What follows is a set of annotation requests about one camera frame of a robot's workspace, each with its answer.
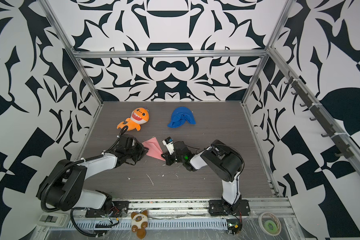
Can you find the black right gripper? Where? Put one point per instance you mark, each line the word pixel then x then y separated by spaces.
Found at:
pixel 168 158

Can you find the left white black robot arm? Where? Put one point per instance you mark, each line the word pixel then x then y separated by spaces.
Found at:
pixel 63 189

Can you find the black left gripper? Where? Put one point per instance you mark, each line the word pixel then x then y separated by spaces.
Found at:
pixel 142 149

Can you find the blue cloth cap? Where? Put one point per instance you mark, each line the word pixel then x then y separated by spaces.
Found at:
pixel 181 115

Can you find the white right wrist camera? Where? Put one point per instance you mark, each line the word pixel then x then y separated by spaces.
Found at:
pixel 169 144

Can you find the black hook rail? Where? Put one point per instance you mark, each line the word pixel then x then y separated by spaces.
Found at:
pixel 321 116

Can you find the pink paper sheet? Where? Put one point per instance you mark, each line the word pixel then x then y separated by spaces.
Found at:
pixel 155 150

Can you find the brown white plush toy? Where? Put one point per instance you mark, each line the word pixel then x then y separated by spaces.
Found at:
pixel 139 223

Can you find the orange shark plush toy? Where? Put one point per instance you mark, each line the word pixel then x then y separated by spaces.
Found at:
pixel 138 117

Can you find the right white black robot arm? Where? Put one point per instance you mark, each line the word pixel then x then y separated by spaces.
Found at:
pixel 225 162

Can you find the white switch box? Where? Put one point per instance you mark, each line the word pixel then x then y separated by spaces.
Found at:
pixel 55 220

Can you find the small electronics board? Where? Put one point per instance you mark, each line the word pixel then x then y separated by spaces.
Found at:
pixel 234 226

